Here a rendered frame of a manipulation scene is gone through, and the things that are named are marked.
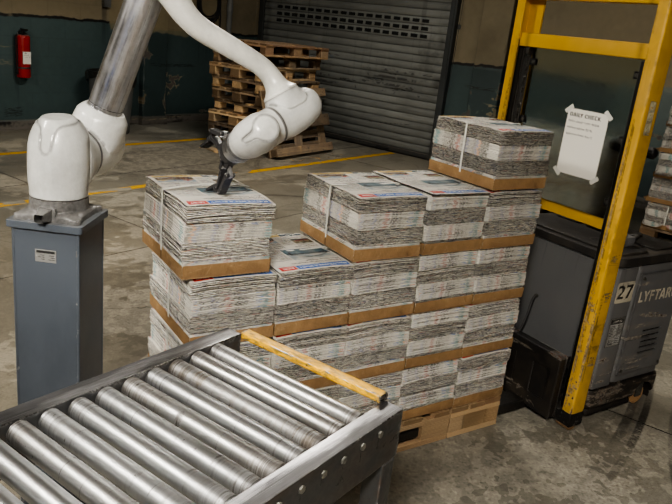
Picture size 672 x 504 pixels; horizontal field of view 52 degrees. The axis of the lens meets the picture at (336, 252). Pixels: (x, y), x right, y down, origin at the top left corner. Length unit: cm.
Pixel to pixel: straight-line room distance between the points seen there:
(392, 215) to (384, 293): 29
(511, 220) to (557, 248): 61
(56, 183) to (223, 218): 46
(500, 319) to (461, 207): 59
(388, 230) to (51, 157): 110
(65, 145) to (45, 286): 40
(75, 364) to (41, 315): 17
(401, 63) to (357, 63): 73
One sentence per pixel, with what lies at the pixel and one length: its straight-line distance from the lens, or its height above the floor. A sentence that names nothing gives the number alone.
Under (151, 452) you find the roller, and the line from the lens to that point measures 139.
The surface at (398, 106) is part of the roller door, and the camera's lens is 984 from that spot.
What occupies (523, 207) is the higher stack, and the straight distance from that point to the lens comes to 281.
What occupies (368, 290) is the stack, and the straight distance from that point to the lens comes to 244.
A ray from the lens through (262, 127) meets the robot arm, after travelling 182.
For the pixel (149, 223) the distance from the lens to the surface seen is 231.
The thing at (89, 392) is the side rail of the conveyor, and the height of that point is 80.
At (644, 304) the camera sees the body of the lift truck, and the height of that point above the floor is 55.
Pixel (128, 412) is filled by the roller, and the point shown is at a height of 79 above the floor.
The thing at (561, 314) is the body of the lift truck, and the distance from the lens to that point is 339.
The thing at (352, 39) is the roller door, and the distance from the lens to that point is 1031.
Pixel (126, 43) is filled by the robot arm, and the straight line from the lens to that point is 211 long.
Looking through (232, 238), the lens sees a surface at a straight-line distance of 210.
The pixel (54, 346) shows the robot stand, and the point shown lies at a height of 64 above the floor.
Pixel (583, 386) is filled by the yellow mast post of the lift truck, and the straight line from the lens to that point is 324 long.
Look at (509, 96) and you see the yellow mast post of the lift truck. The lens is 337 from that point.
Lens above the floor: 158
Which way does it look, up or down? 18 degrees down
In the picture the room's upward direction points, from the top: 7 degrees clockwise
